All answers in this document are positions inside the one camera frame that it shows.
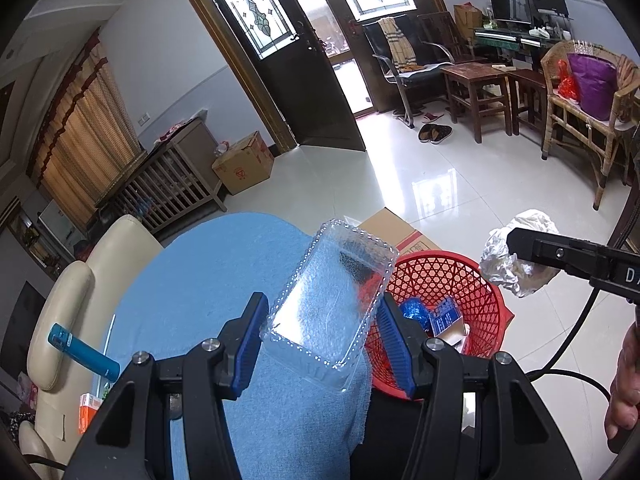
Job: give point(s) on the red mesh basket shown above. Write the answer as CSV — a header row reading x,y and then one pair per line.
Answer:
x,y
480,305

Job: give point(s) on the wooden crib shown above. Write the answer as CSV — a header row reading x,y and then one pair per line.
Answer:
x,y
170,185

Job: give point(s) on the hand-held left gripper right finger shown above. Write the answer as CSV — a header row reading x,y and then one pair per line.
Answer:
x,y
395,355

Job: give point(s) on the black television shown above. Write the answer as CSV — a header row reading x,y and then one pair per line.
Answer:
x,y
25,330

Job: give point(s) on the person's right hand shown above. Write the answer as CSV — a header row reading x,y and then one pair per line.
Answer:
x,y
625,385

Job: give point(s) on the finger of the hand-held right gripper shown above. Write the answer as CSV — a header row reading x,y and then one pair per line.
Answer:
x,y
550,252

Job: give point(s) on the black metal frame chair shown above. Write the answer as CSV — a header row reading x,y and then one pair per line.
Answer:
x,y
420,70

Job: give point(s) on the cardboard box with red tape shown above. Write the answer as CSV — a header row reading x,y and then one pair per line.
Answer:
x,y
390,230

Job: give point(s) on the clear plastic tray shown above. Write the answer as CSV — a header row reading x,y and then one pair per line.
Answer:
x,y
325,310

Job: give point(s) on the brown cardboard box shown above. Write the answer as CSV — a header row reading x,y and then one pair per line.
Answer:
x,y
245,165

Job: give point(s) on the blue plastic bag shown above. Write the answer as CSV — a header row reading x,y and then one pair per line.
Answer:
x,y
415,312

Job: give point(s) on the blue cardboard box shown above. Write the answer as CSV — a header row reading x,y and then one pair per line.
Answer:
x,y
445,317

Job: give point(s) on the wooden stool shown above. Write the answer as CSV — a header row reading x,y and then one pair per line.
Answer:
x,y
475,85

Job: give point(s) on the rattan chair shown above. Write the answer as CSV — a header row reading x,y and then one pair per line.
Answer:
x,y
590,125

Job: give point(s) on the teal thermos bottle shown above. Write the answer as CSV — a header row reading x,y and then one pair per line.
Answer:
x,y
85,352

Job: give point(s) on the blue tablecloth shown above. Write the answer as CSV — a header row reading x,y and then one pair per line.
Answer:
x,y
210,270

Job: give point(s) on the clear plastic bottle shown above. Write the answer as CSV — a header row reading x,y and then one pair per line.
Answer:
x,y
220,147

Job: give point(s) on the cream leather sofa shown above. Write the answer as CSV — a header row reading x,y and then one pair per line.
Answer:
x,y
100,260

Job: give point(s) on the plaid scarf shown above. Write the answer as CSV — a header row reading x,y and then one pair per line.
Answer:
x,y
397,45

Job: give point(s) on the dark wooden chair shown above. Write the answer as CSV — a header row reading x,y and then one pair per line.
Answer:
x,y
445,35

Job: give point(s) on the brown paper bag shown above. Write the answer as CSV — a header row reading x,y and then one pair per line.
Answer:
x,y
465,22

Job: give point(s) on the purple bag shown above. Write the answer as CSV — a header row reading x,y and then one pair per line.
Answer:
x,y
592,87

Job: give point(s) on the tan curtain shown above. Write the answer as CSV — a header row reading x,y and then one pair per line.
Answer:
x,y
90,135

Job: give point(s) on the large orange white box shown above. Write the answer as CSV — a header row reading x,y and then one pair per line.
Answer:
x,y
87,410

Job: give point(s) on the long white stick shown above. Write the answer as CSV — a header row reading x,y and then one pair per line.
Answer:
x,y
109,335

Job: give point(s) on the dark wooden door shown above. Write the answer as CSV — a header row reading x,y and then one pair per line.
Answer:
x,y
320,110

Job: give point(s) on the green glass desk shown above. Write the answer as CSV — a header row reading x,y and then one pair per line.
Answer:
x,y
520,42

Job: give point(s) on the white refrigerator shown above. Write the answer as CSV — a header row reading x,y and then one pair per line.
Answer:
x,y
56,220

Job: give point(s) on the dark wooden side table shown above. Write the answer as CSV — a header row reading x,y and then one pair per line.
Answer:
x,y
530,95

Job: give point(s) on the wall socket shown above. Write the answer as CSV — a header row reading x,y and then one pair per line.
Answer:
x,y
144,119

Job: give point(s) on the small red plastic bag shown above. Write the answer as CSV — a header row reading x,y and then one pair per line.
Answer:
x,y
567,85

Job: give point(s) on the pink slipper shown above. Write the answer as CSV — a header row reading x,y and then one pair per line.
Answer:
x,y
432,117

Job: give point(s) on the brown slipper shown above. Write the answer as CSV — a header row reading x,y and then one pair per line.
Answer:
x,y
426,132
442,133

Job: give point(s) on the red patterned cloth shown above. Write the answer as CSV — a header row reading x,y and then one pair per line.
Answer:
x,y
172,131

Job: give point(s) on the computer monitor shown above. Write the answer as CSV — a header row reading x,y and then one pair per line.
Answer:
x,y
549,4
510,5

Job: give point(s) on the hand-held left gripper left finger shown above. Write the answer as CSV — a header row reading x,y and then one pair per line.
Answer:
x,y
247,355

